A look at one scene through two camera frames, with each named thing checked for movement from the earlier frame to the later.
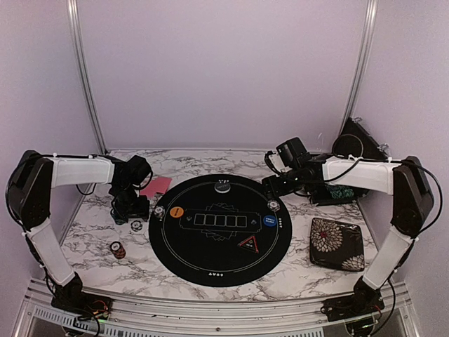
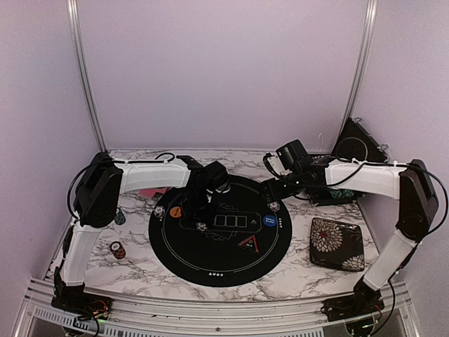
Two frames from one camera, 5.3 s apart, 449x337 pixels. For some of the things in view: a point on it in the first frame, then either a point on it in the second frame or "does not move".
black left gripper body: [125, 202] → [196, 206]
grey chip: [273, 205] does not move
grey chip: [159, 211] does not move
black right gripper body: [292, 183] does not move
